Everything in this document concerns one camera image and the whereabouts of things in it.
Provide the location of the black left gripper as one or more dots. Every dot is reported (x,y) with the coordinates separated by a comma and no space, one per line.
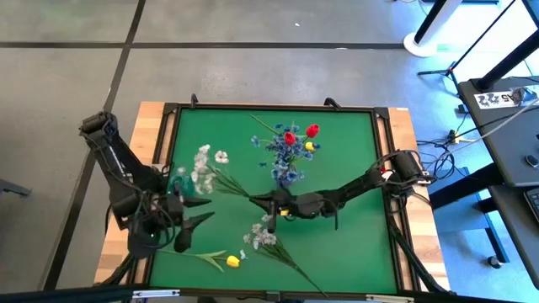
(174,210)

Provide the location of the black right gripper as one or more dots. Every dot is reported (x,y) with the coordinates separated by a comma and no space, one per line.
(303,206)

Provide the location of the white artificial flower bunch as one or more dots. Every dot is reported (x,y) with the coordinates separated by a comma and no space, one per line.
(204,168)
(263,240)

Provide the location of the teal glass vase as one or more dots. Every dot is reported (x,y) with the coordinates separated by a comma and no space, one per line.
(182,185)

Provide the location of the yellow artificial tulip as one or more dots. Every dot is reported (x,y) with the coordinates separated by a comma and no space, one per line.
(309,146)
(232,262)

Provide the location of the red artificial tulip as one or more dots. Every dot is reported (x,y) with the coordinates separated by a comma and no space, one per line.
(312,130)
(289,138)

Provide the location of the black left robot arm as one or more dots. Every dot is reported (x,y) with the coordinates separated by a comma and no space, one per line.
(113,155)

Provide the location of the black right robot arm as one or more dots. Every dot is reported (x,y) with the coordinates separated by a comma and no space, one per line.
(358,185)

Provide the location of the green table mat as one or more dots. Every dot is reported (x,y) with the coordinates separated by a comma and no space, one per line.
(337,252)

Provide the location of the grey chair base leg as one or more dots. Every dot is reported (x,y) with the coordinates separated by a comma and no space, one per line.
(14,188)

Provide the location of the black pole with white base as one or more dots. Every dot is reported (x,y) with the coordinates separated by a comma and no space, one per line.
(419,44)

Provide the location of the black desk foot with caster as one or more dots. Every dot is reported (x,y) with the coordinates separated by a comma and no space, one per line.
(492,240)

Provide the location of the thin black tripod stand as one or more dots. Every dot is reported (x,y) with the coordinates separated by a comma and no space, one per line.
(452,69)

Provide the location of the black office desk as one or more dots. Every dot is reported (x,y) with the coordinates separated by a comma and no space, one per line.
(505,143)

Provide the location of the white printed label paper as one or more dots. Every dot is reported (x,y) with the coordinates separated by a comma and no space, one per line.
(494,99)

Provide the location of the black computer keyboard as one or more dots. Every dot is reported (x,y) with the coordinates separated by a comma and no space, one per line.
(534,204)

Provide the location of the black computer mouse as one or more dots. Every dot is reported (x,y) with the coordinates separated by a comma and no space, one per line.
(532,161)

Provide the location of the silver metal bracket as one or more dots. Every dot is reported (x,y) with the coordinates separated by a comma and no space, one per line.
(389,299)
(156,293)

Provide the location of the black metal table frame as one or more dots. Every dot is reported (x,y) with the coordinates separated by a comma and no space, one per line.
(252,106)

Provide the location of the thick black slanted post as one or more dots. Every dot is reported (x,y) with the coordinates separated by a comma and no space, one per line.
(505,63)

